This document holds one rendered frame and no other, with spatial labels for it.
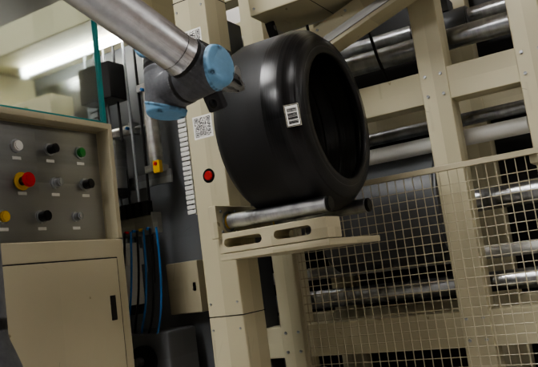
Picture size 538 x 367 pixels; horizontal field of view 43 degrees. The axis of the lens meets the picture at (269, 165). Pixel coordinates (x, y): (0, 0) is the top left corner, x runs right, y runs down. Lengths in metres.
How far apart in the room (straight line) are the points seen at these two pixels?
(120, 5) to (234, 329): 1.16
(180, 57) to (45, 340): 0.93
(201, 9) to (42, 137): 0.66
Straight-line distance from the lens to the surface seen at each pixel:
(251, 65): 1.95
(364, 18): 2.44
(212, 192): 2.17
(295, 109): 1.83
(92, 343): 2.08
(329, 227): 1.86
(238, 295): 2.12
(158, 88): 1.49
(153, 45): 1.35
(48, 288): 1.98
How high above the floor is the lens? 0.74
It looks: 9 degrees up
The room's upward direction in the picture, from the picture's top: 8 degrees counter-clockwise
